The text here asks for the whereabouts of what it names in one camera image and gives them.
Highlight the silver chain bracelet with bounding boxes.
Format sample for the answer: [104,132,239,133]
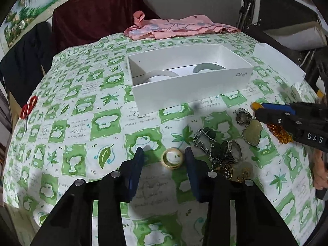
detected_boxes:
[192,128,226,159]

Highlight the white bangle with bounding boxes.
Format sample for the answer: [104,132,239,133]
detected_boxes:
[146,70,180,83]

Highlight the orange beaded chain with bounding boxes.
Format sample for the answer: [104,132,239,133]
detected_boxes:
[266,122,294,144]

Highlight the pale jade gold pendant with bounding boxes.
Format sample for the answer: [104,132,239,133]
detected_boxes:
[232,163,253,183]

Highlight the dark red cloth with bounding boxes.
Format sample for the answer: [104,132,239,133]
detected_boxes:
[52,0,161,54]

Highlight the pink floral cloth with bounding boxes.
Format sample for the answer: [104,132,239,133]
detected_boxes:
[124,11,241,41]

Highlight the silver heart pendant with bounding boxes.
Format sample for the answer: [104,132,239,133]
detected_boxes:
[236,108,254,125]

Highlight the landscape painting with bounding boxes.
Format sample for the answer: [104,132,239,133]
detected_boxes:
[4,0,96,48]

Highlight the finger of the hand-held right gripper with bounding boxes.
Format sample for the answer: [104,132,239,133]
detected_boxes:
[261,103,296,115]
[255,109,303,137]

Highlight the black folding chair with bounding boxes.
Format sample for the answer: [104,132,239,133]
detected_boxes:
[236,0,328,93]

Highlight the jade gourd pendant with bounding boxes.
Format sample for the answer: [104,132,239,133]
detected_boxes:
[242,119,263,146]

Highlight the yellow ring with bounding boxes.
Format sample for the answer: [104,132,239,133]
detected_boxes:
[161,148,184,170]

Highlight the red scissors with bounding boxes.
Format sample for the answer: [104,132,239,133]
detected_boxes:
[20,95,38,131]

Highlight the green patterned tablecloth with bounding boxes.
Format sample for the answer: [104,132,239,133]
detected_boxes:
[0,32,326,246]

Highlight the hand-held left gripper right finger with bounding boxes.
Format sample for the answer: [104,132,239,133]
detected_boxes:
[184,147,300,246]

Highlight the silver ring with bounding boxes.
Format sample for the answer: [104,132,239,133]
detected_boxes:
[222,140,243,163]

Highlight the white box lid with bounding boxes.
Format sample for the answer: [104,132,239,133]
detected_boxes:
[252,42,306,85]

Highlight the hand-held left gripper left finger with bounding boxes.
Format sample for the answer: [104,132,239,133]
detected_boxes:
[30,147,144,246]

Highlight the white cardboard box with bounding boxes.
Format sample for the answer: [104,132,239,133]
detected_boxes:
[127,44,255,114]

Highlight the person's right hand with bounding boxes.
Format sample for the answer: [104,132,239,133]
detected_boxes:
[313,150,328,186]

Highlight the black jacket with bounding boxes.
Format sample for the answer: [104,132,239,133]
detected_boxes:
[0,22,55,100]

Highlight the grey-green dish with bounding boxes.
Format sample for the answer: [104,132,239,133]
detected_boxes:
[193,63,227,74]

